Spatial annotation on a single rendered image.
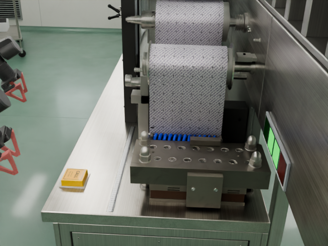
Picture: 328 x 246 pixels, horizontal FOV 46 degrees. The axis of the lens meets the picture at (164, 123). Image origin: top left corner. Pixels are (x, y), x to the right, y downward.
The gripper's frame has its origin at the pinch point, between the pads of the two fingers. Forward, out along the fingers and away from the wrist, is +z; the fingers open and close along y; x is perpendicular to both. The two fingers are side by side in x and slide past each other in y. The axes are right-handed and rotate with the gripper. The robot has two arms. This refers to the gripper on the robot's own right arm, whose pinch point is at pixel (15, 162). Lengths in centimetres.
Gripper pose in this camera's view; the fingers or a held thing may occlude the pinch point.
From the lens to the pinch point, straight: 117.0
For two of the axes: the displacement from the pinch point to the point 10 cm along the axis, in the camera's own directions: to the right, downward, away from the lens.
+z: 4.6, 7.3, 5.1
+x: -8.5, 5.3, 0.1
